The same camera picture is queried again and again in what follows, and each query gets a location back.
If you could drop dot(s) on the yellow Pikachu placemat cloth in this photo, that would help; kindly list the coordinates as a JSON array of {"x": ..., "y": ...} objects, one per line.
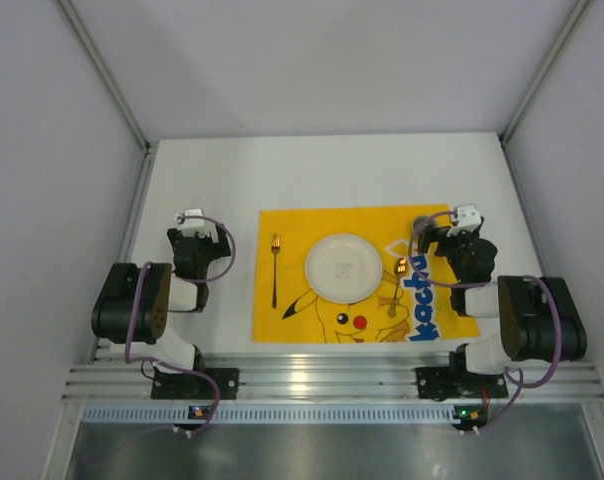
[{"x": 423, "y": 314}]

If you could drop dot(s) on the copper fork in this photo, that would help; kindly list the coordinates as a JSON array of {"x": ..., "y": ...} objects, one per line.
[{"x": 275, "y": 249}]

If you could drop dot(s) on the right aluminium frame post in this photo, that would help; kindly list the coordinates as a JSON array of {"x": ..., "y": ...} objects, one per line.
[{"x": 556, "y": 48}]

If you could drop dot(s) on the left aluminium frame post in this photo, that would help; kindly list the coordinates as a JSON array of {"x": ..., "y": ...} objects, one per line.
[{"x": 102, "y": 70}]

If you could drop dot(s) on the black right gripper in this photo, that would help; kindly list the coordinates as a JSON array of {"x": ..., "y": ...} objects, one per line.
[{"x": 447, "y": 240}]

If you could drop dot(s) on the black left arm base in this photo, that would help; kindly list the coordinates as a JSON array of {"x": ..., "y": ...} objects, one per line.
[{"x": 172, "y": 385}]

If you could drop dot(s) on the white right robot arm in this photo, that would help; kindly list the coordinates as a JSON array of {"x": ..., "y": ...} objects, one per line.
[{"x": 539, "y": 325}]

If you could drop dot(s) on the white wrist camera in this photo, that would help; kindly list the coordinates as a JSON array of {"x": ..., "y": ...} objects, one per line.
[
  {"x": 465, "y": 215},
  {"x": 192, "y": 224}
]

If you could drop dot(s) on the white round plate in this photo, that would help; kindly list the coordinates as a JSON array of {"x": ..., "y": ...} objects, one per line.
[{"x": 343, "y": 268}]

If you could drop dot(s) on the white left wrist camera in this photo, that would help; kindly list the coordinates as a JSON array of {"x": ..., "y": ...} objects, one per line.
[{"x": 192, "y": 224}]

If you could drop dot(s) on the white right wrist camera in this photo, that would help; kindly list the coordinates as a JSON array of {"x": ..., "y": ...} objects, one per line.
[{"x": 465, "y": 215}]

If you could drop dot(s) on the aluminium frame post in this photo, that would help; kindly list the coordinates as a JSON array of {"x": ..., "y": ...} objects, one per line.
[
  {"x": 102, "y": 70},
  {"x": 556, "y": 48}
]

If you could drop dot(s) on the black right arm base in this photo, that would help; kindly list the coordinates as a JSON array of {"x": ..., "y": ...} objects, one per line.
[{"x": 455, "y": 381}]

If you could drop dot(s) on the gold spoon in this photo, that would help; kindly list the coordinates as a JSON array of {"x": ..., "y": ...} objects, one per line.
[{"x": 400, "y": 269}]

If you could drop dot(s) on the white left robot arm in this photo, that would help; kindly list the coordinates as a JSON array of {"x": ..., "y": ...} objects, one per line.
[{"x": 133, "y": 306}]

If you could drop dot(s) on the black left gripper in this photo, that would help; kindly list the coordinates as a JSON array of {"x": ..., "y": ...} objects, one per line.
[{"x": 197, "y": 238}]

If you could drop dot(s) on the white slotted cable duct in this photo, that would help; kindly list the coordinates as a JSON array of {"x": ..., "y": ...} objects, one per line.
[{"x": 280, "y": 414}]

